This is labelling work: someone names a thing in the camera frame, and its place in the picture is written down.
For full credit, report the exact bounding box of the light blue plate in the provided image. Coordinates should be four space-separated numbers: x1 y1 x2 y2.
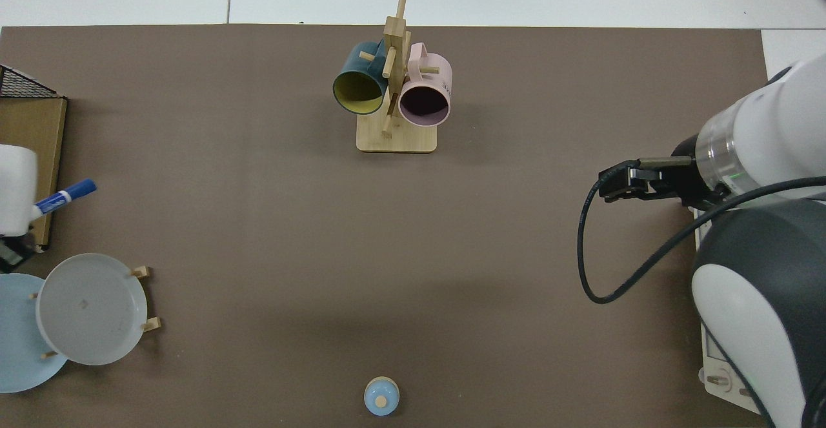
0 273 68 394

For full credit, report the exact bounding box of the wire basket with wooden floor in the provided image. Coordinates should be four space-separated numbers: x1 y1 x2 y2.
0 65 68 249

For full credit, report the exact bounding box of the blue and white marker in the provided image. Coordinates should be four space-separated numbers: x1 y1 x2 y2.
32 179 97 217

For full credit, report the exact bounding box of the brown table cloth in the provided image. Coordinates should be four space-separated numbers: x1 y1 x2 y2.
0 25 769 428

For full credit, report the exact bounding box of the pink cup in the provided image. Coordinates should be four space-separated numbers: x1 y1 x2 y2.
398 43 453 127

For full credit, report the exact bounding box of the pale toaster oven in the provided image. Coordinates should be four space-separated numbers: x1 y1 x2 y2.
694 205 765 416

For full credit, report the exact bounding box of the wooden plate rack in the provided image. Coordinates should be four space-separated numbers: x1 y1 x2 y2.
29 265 162 359

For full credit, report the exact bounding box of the teal cup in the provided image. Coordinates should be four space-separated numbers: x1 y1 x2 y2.
332 41 388 116

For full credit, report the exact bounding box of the wooden cup stand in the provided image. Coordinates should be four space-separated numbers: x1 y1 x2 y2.
356 0 438 154

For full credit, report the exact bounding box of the grey plate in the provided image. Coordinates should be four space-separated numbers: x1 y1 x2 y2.
35 253 148 366

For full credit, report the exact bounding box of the small blue round knob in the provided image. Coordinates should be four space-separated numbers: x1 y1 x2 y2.
364 377 400 416

